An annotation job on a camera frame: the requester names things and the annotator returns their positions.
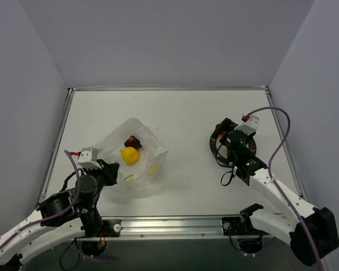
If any translucent plastic bag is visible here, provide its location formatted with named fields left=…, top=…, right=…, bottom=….
left=94, top=118, right=168, bottom=198

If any orange fake fruit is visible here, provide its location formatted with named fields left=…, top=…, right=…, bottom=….
left=219, top=120, right=228, bottom=139

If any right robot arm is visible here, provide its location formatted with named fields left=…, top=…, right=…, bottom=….
left=209, top=115, right=339, bottom=266

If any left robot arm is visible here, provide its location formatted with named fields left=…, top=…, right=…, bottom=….
left=0, top=160, right=120, bottom=266

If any yellow fake lemon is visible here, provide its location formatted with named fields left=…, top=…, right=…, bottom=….
left=120, top=147, right=140, bottom=164

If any dark red fake fruit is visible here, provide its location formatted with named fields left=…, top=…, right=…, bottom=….
left=124, top=135, right=142, bottom=150

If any black rimmed plate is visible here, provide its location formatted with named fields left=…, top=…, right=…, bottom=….
left=209, top=131, right=257, bottom=167

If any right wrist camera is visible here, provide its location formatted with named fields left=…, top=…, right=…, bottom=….
left=234, top=115, right=260, bottom=136

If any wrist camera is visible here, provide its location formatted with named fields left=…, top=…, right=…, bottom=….
left=77, top=147, right=100, bottom=169
left=234, top=115, right=260, bottom=136

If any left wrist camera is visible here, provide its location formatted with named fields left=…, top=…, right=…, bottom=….
left=77, top=147, right=100, bottom=169

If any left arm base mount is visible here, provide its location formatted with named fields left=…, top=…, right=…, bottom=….
left=81, top=218, right=122, bottom=256

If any aluminium front rail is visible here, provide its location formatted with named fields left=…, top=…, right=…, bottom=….
left=49, top=216, right=275, bottom=241

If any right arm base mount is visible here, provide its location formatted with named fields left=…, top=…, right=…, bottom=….
left=221, top=216, right=270, bottom=256

